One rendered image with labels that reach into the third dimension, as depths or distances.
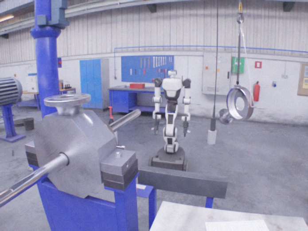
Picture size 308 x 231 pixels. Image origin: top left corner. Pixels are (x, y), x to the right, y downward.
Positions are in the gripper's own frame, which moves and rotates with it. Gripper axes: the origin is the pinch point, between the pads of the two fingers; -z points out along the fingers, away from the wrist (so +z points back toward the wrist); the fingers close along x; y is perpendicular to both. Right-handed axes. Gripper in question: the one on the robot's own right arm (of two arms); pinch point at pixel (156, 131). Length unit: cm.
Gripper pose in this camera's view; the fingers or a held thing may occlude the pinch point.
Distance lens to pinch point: 300.1
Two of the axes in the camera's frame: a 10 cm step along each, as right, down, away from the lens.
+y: 9.7, 0.6, -2.4
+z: 0.5, -10.0, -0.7
